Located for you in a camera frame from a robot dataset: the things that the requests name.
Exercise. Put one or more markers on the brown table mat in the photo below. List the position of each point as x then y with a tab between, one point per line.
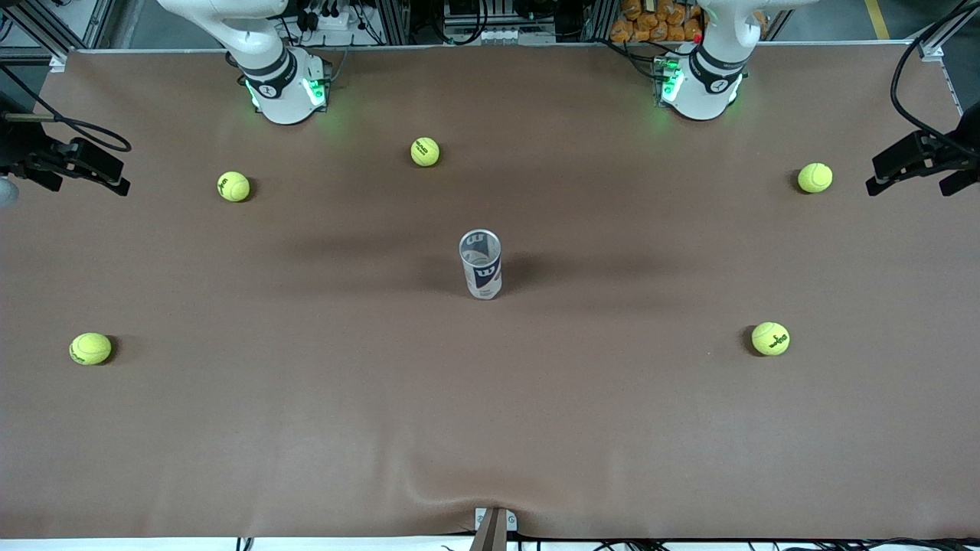
536	421

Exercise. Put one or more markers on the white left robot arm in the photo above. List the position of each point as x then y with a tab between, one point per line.
708	92

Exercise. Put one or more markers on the yellow tennis ball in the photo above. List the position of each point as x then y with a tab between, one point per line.
815	177
770	338
425	151
233	186
90	348

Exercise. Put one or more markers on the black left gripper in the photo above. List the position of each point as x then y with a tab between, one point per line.
960	142

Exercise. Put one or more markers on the white power strip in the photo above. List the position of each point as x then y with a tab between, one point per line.
331	21

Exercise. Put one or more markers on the grey metal camera bracket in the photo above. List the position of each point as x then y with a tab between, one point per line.
495	532

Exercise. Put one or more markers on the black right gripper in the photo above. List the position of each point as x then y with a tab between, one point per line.
18	151

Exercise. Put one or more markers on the metal table corner bracket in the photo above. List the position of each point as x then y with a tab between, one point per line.
58	63
930	52

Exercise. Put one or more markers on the aluminium frame rail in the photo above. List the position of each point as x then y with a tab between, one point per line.
46	34
938	37

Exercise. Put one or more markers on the white blue tennis ball can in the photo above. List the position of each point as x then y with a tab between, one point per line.
482	279

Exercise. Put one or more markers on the bag of orange items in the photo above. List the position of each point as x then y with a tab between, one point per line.
651	27

